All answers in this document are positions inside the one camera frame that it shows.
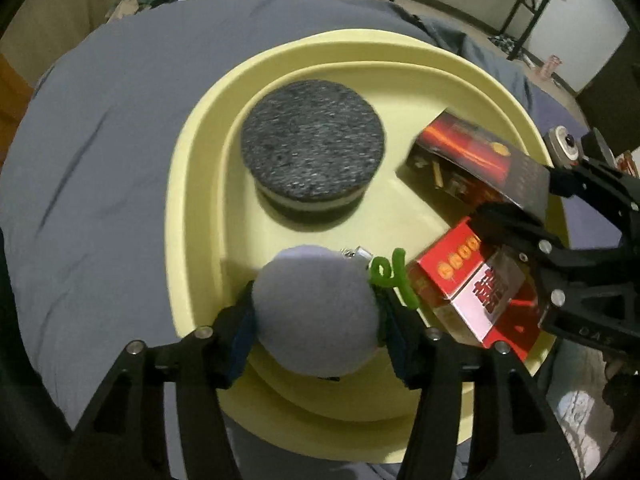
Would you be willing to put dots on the purple triangle-pattern bedsheet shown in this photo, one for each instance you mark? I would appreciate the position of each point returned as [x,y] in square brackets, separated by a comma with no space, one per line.
[586,227]

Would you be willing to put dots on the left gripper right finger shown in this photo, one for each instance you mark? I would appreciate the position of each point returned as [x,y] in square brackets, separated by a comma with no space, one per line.
[514,432]

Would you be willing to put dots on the red and white cigarette box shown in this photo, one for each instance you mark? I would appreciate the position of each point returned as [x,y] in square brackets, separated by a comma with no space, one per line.
[480,294]

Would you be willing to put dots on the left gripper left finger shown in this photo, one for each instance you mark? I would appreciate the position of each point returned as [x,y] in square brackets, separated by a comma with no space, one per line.
[122,433]

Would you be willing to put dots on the grey fluffy pompom keychain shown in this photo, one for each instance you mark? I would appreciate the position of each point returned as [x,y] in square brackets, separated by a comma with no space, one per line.
[320,313]

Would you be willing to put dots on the pile of dark clothes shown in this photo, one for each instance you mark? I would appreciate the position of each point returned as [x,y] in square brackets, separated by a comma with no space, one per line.
[509,46]

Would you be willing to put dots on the dark orange cigarette carton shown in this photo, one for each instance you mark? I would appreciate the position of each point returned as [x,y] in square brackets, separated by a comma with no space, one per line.
[455,166]

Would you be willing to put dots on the pink carton on floor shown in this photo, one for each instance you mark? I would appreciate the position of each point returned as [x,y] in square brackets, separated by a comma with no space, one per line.
[548,67]

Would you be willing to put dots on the grey blanket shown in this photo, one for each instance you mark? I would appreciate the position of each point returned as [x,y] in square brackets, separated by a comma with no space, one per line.
[83,189]

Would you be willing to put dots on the yellow plastic tray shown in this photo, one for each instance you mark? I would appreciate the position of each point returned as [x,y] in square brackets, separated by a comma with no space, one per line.
[219,232]

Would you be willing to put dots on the small black foam disc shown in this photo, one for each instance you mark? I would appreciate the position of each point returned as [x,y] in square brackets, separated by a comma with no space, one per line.
[313,147]

